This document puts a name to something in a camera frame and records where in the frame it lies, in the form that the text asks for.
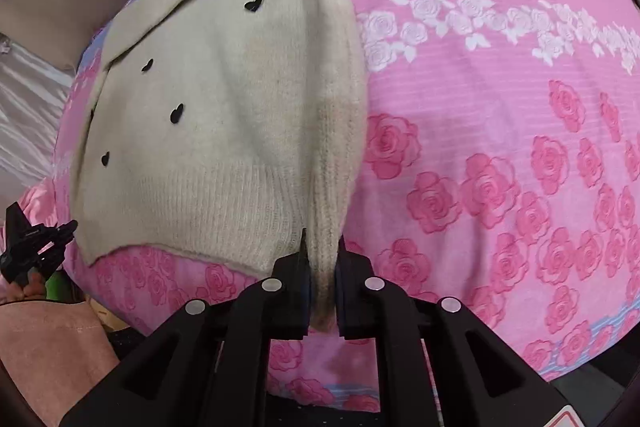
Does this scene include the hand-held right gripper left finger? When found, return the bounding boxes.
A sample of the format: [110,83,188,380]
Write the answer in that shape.
[60,229,315,427]

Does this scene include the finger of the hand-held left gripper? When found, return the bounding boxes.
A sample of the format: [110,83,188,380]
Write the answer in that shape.
[0,249,66,285]
[4,202,79,253]

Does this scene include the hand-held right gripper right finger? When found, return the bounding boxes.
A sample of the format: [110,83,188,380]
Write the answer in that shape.
[335,236,577,427]

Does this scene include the cream knit sweater heart buttons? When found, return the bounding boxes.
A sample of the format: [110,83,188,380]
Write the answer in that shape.
[69,0,372,335]

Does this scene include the person's left hand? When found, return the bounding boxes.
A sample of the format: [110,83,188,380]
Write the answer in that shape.
[0,274,49,306]

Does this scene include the green object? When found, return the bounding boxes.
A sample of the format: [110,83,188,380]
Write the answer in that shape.
[46,269,76,305]

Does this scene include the white satin cloth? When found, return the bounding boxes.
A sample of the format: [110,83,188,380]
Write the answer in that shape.
[0,32,77,192]

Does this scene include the pink rose print bed sheet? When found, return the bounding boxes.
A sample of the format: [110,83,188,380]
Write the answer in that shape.
[15,0,640,414]

